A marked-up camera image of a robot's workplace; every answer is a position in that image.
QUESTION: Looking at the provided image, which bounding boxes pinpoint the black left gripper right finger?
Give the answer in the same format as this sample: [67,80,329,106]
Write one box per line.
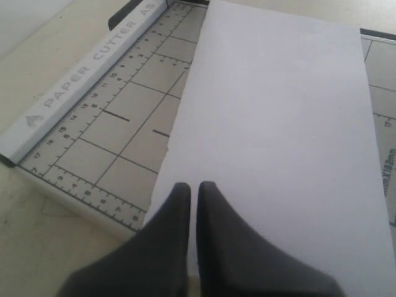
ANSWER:
[196,181,345,296]

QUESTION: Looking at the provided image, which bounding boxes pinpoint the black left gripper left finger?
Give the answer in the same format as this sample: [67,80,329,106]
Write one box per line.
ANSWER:
[59,183,191,296]

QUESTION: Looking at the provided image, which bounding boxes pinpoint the white paper sheet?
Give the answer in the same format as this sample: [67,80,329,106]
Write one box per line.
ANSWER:
[145,1,395,296]

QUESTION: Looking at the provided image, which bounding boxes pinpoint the grey paper cutter base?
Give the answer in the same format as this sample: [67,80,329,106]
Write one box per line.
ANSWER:
[0,0,396,238]

